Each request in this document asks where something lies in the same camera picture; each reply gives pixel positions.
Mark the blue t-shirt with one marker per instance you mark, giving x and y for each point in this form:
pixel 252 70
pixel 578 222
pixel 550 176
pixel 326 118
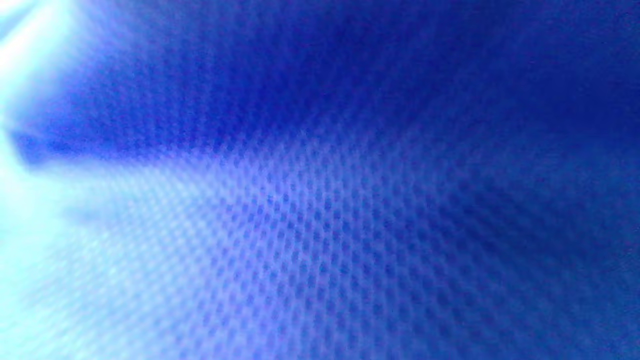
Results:
pixel 350 225

